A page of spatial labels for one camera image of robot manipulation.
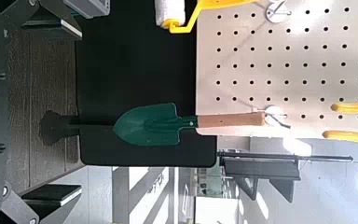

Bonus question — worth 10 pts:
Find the white paint roller yellow frame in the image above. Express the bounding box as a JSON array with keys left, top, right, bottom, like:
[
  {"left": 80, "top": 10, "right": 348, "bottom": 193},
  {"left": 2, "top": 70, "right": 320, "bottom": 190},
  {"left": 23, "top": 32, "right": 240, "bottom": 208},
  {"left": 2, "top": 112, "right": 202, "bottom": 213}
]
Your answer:
[{"left": 154, "top": 0, "right": 262, "bottom": 35}]

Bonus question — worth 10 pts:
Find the grey crate with teal handle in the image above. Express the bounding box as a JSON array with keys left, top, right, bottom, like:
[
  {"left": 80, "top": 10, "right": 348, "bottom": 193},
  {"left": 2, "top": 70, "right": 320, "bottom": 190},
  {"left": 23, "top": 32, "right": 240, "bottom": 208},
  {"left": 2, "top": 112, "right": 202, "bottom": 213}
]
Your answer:
[{"left": 62, "top": 0, "right": 111, "bottom": 20}]

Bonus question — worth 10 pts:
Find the black table foot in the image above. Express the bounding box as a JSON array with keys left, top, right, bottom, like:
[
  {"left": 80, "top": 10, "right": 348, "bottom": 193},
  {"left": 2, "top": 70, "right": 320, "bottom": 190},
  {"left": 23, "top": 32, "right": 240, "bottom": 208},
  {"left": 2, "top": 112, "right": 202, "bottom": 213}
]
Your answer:
[{"left": 39, "top": 110, "right": 82, "bottom": 147}]

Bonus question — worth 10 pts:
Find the beige pegboard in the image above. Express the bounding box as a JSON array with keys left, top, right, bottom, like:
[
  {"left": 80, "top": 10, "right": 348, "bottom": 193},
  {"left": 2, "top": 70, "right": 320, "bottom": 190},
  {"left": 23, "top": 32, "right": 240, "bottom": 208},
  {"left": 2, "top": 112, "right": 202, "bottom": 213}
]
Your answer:
[{"left": 195, "top": 0, "right": 358, "bottom": 140}]

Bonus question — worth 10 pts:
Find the white disc wire hook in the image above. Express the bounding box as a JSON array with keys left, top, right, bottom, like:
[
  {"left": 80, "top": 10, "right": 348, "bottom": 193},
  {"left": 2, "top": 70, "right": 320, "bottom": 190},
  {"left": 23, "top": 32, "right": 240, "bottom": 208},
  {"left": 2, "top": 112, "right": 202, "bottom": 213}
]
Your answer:
[
  {"left": 265, "top": 0, "right": 293, "bottom": 24},
  {"left": 263, "top": 105, "right": 292, "bottom": 130}
]

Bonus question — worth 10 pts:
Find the green trowel with wooden handle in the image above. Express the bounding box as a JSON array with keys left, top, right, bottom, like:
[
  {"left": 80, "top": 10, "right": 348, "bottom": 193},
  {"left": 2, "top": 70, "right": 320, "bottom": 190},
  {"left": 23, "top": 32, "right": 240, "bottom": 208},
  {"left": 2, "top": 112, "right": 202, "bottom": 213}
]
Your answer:
[{"left": 112, "top": 102, "right": 267, "bottom": 147}]

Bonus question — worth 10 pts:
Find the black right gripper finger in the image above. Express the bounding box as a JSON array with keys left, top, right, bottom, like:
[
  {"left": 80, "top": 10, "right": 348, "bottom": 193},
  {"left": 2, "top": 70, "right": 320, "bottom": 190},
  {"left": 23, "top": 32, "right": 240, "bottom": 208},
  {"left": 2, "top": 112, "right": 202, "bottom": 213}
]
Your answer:
[
  {"left": 21, "top": 0, "right": 83, "bottom": 41},
  {"left": 21, "top": 184, "right": 83, "bottom": 224}
]

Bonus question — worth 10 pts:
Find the grey beam frame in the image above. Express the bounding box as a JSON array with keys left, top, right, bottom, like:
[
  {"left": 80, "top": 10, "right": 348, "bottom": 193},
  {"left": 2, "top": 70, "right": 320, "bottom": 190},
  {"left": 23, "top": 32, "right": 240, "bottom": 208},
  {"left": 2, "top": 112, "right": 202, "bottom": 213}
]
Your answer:
[{"left": 111, "top": 166, "right": 181, "bottom": 224}]

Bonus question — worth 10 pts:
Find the thin black rod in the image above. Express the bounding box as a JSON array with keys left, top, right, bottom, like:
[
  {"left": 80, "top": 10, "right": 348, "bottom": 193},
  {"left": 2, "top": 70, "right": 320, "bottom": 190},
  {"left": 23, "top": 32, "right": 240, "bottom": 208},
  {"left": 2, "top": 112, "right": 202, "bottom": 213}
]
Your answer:
[{"left": 217, "top": 150, "right": 354, "bottom": 163}]

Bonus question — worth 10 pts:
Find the black shelf with brackets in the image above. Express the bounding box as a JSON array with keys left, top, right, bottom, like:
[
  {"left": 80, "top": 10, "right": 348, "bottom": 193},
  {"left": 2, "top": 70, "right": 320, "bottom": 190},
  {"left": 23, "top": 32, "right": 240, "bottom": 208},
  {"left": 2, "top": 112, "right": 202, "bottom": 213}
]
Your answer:
[{"left": 223, "top": 158, "right": 302, "bottom": 203}]

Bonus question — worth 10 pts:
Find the yellow handled tool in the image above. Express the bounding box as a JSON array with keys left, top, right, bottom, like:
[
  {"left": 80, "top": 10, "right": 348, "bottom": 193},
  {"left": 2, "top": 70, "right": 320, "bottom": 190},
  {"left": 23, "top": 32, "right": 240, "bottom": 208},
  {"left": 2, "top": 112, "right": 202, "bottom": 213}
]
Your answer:
[{"left": 322, "top": 101, "right": 358, "bottom": 145}]

